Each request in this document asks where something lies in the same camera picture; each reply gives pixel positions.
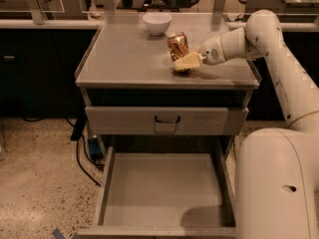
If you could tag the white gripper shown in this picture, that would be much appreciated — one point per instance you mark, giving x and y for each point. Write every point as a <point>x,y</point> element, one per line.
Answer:
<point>210,52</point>

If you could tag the crushed orange soda can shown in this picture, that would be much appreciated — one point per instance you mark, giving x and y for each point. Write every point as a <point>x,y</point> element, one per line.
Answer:
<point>177,45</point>

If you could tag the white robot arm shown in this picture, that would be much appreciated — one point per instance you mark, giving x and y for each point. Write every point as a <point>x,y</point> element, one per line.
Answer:
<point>277,170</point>

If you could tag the closed grey top drawer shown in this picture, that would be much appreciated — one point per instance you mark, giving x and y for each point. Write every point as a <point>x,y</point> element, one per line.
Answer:
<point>141,120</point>

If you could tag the grey drawer cabinet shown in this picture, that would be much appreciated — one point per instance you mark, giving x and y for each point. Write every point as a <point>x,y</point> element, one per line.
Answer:
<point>127,67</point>

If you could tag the open grey middle drawer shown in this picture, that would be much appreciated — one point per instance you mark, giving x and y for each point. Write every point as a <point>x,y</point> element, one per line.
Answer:
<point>164,196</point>

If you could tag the white ceramic bowl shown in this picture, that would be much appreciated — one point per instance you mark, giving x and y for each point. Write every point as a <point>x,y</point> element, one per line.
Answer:
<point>157,23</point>

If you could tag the blue power box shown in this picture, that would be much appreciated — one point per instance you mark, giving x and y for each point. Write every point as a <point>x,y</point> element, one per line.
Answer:
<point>95,151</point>

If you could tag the blue floor tape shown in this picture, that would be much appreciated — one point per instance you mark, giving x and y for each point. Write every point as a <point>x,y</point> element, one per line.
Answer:
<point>57,234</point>

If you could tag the black drawer handle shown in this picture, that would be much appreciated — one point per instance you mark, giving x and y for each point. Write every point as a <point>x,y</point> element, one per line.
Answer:
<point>161,120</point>

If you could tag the left metal bracket post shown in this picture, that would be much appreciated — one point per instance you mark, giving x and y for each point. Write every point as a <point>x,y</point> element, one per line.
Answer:
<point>38,16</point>

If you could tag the white horizontal rail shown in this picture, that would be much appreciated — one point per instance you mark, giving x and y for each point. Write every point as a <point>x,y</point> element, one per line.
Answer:
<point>86,24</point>

